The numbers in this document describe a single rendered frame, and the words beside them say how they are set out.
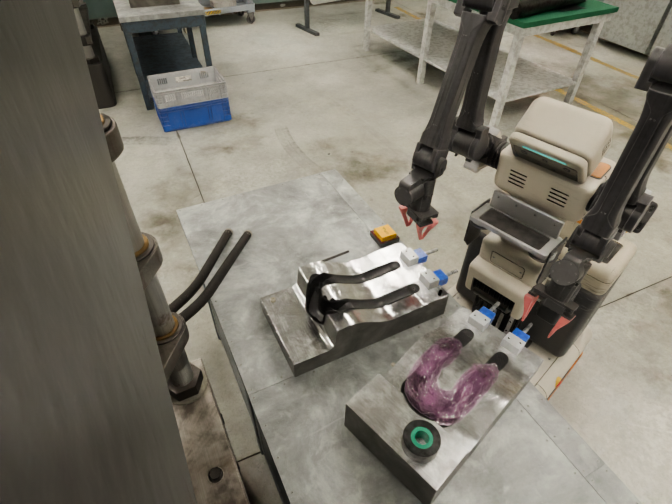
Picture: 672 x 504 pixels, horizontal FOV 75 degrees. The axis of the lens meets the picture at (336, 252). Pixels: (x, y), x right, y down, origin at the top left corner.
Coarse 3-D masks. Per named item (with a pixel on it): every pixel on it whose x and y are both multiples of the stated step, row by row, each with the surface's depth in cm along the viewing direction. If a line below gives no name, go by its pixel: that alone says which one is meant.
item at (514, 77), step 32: (448, 0) 390; (544, 0) 340; (576, 0) 363; (384, 32) 512; (416, 32) 514; (448, 32) 517; (512, 32) 344; (544, 32) 348; (512, 64) 357; (512, 96) 386
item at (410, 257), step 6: (402, 252) 139; (408, 252) 139; (414, 252) 139; (420, 252) 141; (426, 252) 142; (432, 252) 143; (402, 258) 140; (408, 258) 137; (414, 258) 137; (420, 258) 139; (426, 258) 140; (408, 264) 137; (414, 264) 139
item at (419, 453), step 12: (420, 420) 95; (408, 432) 93; (420, 432) 94; (432, 432) 93; (408, 444) 91; (420, 444) 91; (432, 444) 91; (408, 456) 92; (420, 456) 90; (432, 456) 90
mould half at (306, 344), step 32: (384, 256) 141; (288, 288) 134; (352, 288) 129; (384, 288) 132; (288, 320) 125; (352, 320) 116; (384, 320) 122; (416, 320) 130; (288, 352) 117; (320, 352) 118; (352, 352) 125
